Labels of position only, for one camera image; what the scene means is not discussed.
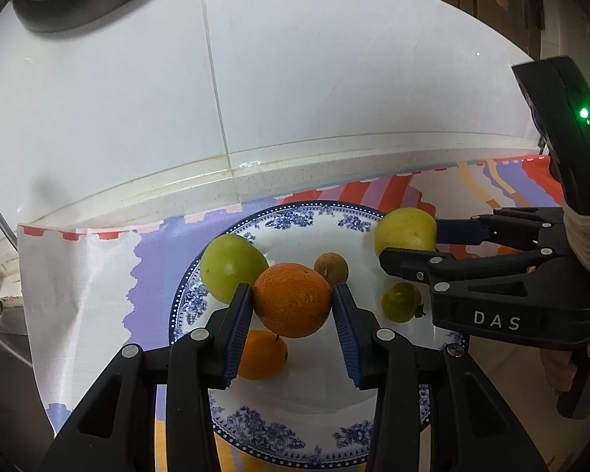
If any person's right hand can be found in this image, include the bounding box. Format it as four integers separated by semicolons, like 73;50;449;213
543;324;590;394

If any blue patterned white plate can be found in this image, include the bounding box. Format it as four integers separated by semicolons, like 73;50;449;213
170;201;468;468

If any small green fruit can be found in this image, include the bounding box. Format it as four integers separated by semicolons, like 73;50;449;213
382;282;426;324

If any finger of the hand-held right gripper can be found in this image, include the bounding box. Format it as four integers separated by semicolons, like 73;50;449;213
435;208;566;256
380;248;571;301

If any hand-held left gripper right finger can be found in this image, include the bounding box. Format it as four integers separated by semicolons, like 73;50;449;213
332;282;554;472

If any colourful patterned table mat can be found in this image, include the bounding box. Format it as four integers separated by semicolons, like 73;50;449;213
17;155;566;472

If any large yellow-green guava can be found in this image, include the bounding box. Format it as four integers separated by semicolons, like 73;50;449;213
374;207;438;259

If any brown longan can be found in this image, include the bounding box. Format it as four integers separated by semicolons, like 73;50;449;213
313;252;350;288

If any orange mandarin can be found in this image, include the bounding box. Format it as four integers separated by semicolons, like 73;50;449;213
236;329;289;381
252;263;332;339

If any large green apple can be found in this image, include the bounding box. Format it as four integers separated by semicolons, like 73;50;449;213
199;234;270;304

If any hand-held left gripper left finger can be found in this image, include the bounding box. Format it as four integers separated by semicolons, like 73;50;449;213
37;282;254;472

